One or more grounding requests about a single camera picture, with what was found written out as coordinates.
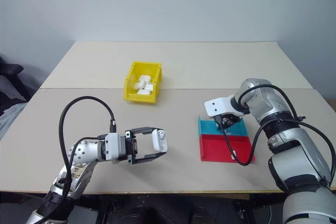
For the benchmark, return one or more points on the red plastic tray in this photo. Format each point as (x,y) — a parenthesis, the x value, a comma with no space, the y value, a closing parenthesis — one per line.
(214,149)

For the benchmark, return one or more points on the teal plastic tray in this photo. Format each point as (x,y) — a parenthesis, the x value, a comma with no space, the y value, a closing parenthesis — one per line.
(207,127)

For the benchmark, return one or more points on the white earbud case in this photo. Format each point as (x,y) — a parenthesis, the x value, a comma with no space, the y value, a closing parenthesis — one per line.
(145,79)
(149,86)
(144,92)
(159,140)
(139,85)

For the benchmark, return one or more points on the yellow plastic bin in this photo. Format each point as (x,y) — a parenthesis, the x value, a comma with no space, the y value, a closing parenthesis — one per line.
(132,95)

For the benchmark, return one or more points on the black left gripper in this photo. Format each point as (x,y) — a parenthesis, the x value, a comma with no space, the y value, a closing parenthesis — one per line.
(128,146)

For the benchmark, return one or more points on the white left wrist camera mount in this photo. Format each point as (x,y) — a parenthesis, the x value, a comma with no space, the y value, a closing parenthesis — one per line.
(112,146)

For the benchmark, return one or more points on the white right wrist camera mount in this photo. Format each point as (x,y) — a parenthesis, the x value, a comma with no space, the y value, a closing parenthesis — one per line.
(219,106)

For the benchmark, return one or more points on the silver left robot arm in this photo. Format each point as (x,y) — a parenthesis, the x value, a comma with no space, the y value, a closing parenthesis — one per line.
(83,153)

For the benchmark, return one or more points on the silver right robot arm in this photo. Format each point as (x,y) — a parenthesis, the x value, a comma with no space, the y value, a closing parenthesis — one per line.
(296,150)

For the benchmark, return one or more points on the black office chair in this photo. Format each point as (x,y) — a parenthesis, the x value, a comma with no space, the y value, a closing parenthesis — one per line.
(11,70)

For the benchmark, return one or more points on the grey cloth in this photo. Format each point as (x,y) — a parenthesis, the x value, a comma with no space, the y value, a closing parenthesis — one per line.
(8,108)

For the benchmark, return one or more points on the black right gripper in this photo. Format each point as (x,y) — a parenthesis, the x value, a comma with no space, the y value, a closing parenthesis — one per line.
(230,121)

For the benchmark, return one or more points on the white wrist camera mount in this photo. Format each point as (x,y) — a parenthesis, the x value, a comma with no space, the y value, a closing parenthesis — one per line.
(112,146)
(219,106)

